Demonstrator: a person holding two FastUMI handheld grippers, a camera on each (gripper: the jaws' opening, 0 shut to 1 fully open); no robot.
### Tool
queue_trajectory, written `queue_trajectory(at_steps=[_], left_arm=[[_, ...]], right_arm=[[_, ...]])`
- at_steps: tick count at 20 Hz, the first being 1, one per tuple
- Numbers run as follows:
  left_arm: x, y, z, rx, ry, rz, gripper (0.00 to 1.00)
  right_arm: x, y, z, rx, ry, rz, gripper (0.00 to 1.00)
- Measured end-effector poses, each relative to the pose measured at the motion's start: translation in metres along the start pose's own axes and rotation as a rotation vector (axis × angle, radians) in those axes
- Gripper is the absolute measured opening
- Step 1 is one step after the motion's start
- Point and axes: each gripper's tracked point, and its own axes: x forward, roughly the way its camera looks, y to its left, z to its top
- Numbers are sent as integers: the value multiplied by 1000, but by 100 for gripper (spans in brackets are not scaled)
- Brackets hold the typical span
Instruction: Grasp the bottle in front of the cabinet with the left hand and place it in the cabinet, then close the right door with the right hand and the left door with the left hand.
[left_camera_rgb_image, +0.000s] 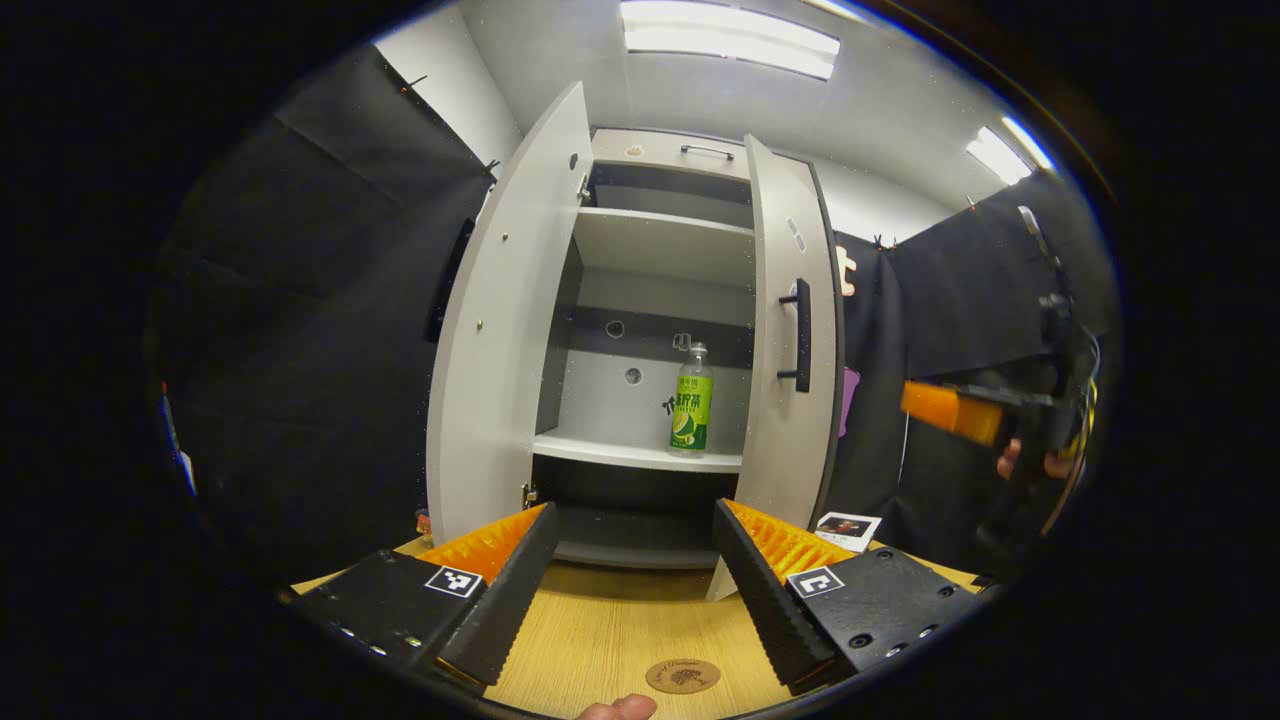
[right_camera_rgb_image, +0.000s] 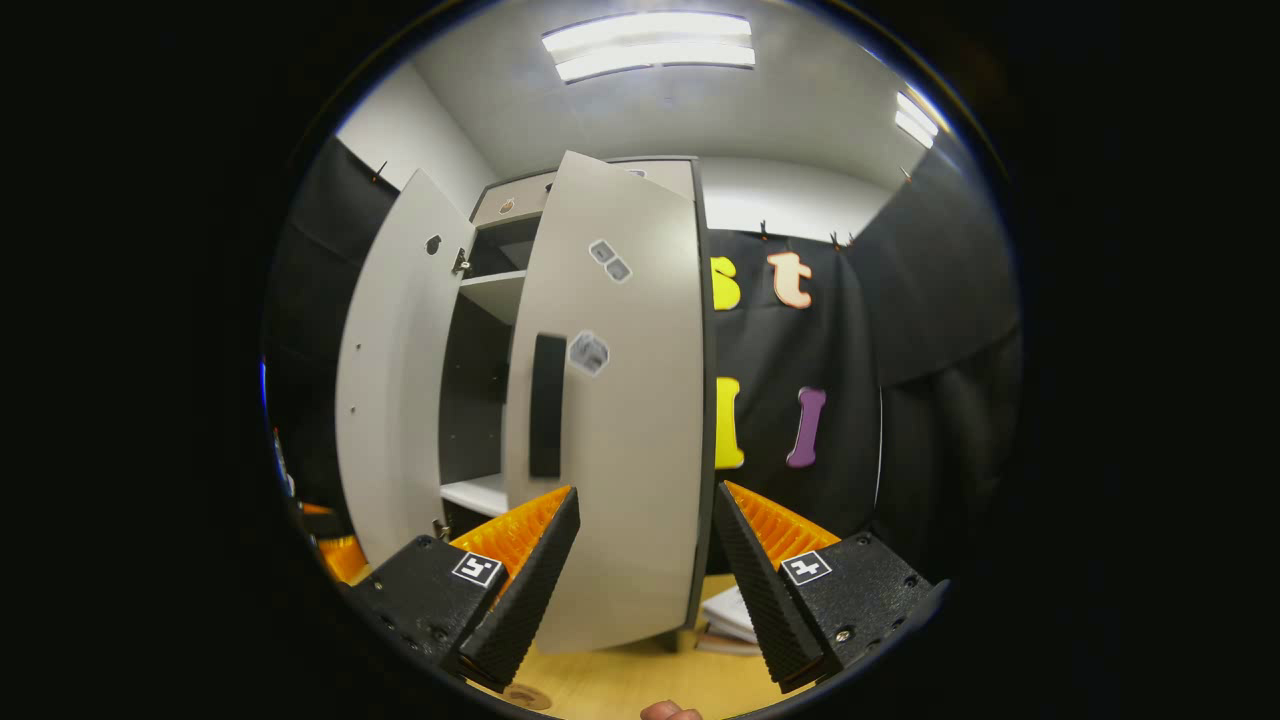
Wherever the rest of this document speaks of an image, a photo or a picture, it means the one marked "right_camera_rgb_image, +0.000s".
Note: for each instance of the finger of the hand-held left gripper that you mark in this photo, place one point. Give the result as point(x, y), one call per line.
point(345, 560)
point(318, 509)

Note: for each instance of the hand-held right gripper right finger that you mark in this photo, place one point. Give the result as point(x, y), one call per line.
point(762, 590)

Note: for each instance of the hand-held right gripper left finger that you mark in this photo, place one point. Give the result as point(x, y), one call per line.
point(530, 590)

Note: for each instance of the white cover book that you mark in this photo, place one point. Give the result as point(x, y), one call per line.
point(730, 610)

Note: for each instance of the brown cover book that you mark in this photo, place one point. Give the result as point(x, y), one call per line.
point(722, 645)

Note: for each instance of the white lower cabinet shelf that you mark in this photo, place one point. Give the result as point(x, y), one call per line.
point(480, 493)

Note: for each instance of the white cabinet shelf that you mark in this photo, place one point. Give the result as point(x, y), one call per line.
point(495, 290)
point(480, 493)

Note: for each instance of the grey cabinet left door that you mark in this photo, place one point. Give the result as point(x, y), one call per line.
point(395, 380)

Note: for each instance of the grey cabinet door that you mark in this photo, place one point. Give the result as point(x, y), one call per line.
point(395, 380)
point(630, 450)

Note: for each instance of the grey cabinet right door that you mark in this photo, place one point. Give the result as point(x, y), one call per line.
point(630, 450)

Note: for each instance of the grey open cabinet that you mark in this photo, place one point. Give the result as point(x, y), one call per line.
point(470, 400)

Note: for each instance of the black backdrop cloth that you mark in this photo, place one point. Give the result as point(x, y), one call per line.
point(950, 450)

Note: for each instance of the white upper cabinet shelf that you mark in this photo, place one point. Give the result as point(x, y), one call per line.
point(495, 290)

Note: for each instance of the small ceiling light panel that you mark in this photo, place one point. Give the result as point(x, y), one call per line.
point(917, 118)

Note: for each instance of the large ceiling light panel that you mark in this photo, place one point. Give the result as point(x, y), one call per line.
point(650, 45)

